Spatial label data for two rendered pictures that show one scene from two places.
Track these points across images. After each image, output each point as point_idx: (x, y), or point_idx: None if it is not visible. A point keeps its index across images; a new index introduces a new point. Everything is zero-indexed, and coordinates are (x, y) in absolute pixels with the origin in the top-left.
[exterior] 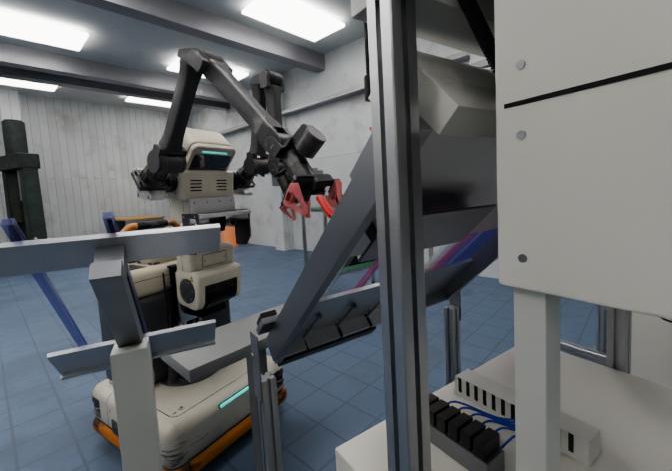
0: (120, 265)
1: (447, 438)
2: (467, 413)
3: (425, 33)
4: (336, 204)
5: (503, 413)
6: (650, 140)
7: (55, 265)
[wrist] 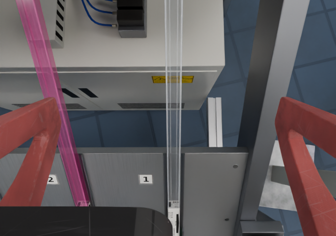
0: None
1: None
2: (83, 20)
3: None
4: (23, 183)
5: None
6: None
7: None
